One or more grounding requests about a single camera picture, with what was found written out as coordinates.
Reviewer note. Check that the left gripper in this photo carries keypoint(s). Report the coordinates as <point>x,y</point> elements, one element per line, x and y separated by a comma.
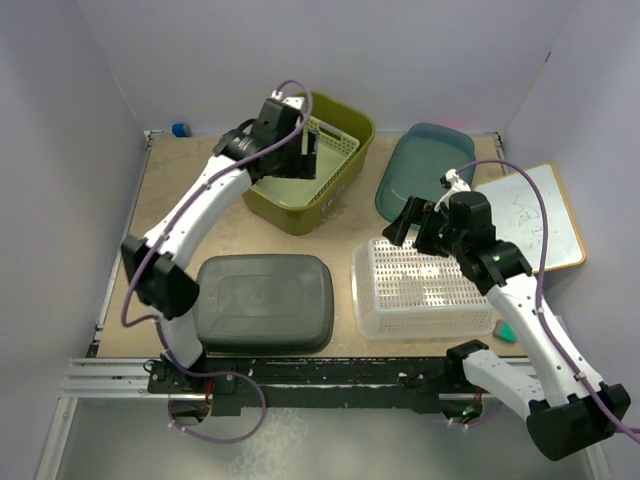
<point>305,161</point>

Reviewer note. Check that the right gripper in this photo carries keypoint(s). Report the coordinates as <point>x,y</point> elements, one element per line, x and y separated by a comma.
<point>412,213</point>

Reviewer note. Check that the pale green perforated basket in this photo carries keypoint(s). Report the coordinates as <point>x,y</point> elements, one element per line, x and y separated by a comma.
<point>334,148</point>

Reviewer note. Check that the white perforated basket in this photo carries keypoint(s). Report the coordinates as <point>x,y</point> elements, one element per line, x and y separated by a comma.
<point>401,294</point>

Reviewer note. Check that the olive green tub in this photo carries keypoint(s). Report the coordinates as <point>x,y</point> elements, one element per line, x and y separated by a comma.
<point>300,221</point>

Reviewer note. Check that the teal translucent tub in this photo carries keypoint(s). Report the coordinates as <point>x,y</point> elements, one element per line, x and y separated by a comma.
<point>421,157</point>

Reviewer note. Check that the dark grey tub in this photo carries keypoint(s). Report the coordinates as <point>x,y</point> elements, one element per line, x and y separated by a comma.
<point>264,304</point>

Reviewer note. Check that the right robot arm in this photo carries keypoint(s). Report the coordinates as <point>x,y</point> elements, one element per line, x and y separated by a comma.
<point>567,406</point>

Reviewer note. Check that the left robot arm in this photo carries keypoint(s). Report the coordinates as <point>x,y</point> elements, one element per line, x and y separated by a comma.
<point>156,263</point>

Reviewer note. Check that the small whiteboard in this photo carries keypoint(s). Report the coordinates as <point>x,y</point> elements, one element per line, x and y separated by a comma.
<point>516,213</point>

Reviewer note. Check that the green eraser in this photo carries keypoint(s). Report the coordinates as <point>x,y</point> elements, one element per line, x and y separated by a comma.
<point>503,332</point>

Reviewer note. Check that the blue bottle cap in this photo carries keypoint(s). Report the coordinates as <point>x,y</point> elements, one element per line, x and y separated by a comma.
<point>181,130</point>

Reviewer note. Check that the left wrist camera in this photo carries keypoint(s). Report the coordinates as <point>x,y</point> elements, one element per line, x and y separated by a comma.
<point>298,102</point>

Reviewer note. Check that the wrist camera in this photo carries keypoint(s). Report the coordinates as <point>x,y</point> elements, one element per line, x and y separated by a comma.
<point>298,102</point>
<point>452,183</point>

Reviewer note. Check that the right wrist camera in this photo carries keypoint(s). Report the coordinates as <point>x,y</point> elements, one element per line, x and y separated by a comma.
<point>452,183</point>

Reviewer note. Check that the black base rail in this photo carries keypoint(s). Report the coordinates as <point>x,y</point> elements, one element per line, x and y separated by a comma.
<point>418,384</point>

